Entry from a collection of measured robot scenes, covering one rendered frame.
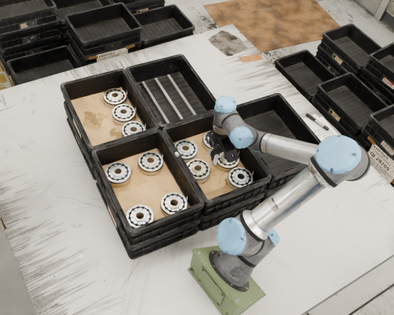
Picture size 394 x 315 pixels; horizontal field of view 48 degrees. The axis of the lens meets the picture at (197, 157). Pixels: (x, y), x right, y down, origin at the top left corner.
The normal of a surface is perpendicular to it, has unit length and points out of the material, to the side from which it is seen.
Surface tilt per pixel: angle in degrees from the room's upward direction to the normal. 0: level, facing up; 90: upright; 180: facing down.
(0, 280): 0
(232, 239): 54
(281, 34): 2
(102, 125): 0
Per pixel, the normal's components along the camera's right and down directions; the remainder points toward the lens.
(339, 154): -0.48, -0.29
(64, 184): 0.11, -0.62
